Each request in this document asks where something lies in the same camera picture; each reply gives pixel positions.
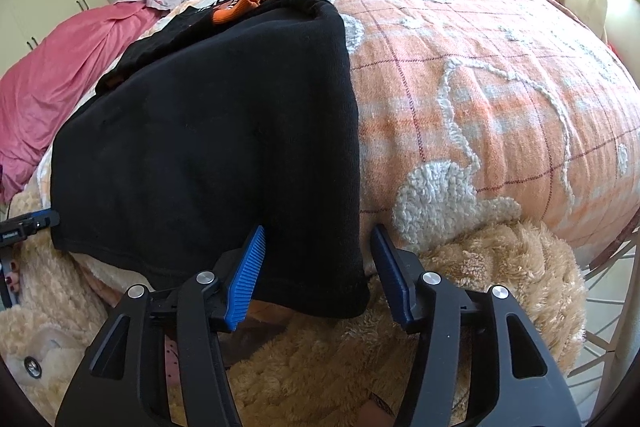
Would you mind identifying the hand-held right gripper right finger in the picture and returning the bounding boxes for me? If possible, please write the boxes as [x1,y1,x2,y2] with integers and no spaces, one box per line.
[370,224,583,427]

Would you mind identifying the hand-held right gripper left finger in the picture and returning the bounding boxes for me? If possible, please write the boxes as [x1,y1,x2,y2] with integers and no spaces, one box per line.
[55,226,266,427]

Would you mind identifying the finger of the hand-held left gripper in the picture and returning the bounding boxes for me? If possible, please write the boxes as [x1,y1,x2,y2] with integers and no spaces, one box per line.
[7,209,61,235]

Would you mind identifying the black sweater with orange cuffs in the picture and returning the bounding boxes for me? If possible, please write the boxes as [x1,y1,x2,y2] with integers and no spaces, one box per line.
[50,0,372,320]

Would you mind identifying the person's left hand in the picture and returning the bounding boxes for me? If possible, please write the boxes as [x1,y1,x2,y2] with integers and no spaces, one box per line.
[4,257,24,299]

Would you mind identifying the beige plush fleece cloth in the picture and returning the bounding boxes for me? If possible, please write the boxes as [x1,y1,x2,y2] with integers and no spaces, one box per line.
[0,192,587,427]

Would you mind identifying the pink dotted cloth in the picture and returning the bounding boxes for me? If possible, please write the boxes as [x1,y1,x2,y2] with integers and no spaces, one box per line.
[164,336,182,389]

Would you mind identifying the pink duvet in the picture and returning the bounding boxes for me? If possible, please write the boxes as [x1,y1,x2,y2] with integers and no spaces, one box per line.
[0,1,162,204]

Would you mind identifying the orange checked blanket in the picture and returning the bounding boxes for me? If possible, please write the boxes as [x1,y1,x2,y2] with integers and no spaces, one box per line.
[30,0,640,258]

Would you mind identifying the white metal rack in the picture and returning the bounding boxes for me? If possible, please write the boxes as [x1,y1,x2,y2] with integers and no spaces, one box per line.
[565,207,640,427]

